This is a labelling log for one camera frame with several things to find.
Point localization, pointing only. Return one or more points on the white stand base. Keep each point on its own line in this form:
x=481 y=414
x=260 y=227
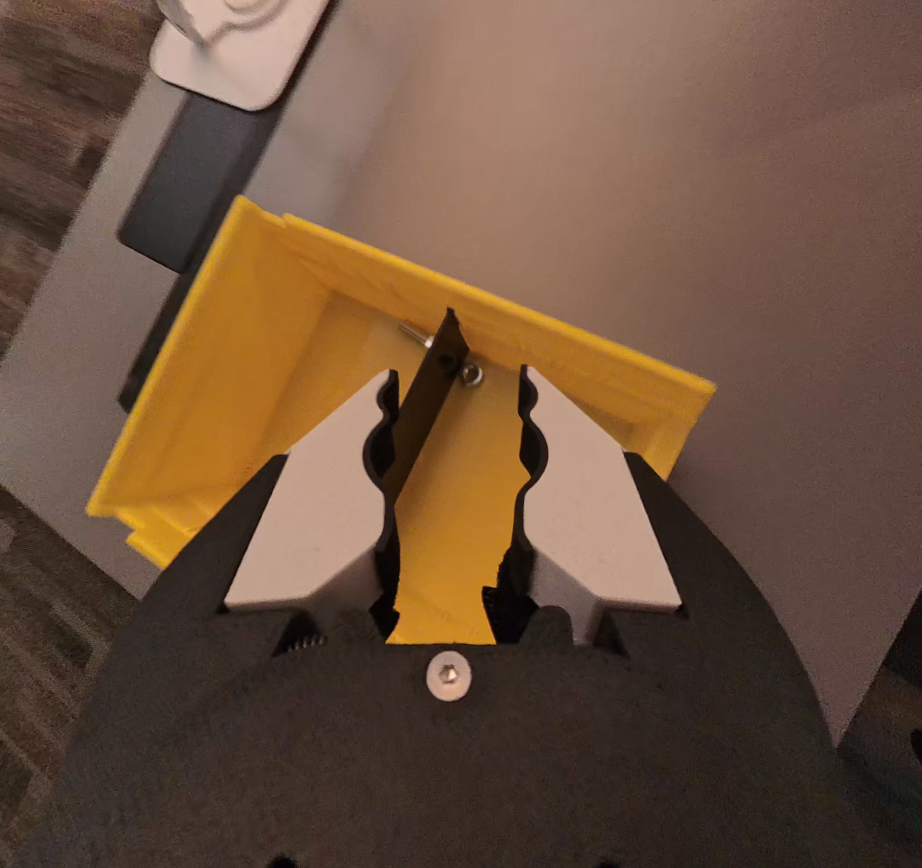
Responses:
x=238 y=68

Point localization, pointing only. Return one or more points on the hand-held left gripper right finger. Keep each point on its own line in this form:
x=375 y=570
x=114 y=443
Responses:
x=598 y=522

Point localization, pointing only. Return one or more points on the steel hex nut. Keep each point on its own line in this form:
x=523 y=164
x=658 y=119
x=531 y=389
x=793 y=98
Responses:
x=464 y=375

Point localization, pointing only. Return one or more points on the steel hex bolt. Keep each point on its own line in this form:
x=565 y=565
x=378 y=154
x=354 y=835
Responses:
x=414 y=335

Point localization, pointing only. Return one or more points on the black bin divider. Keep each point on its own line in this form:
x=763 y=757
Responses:
x=425 y=407

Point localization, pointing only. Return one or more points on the yellow plastic bin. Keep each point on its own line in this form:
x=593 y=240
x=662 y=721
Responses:
x=252 y=378

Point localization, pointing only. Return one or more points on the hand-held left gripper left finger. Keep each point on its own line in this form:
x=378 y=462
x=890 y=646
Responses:
x=317 y=522

